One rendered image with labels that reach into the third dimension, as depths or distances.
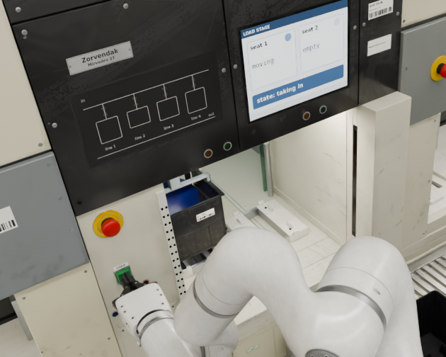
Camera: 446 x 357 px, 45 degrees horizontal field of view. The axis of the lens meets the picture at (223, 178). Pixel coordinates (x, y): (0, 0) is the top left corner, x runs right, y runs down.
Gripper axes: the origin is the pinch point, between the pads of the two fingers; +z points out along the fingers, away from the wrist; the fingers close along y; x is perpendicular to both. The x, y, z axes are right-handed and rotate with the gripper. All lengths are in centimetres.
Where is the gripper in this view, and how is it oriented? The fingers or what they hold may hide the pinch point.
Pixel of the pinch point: (128, 282)
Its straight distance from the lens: 126.8
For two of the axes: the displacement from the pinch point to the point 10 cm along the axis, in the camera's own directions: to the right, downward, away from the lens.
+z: -4.8, -4.3, 7.7
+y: 8.7, -3.5, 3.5
